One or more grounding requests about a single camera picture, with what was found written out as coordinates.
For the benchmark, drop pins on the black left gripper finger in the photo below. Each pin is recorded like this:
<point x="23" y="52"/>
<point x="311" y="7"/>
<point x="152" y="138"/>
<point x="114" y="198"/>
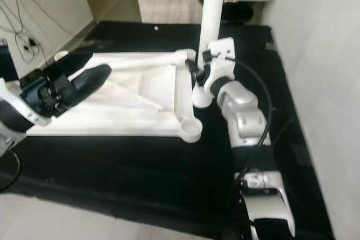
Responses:
<point x="73" y="61"/>
<point x="90" y="80"/>

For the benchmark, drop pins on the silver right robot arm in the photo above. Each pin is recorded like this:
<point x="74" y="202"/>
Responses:
<point x="244" y="116"/>

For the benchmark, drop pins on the white lace covered stand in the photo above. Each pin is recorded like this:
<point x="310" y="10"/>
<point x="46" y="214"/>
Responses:
<point x="166" y="8"/>

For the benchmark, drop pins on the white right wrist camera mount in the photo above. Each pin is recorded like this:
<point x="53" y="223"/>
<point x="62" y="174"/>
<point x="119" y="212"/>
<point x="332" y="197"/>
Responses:
<point x="225" y="63"/>

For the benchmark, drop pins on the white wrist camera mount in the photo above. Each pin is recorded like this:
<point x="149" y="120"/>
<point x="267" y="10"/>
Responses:
<point x="225" y="63"/>
<point x="40" y="118"/>

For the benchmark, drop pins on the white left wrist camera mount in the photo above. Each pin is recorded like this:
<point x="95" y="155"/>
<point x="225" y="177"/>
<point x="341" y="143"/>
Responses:
<point x="40" y="118"/>

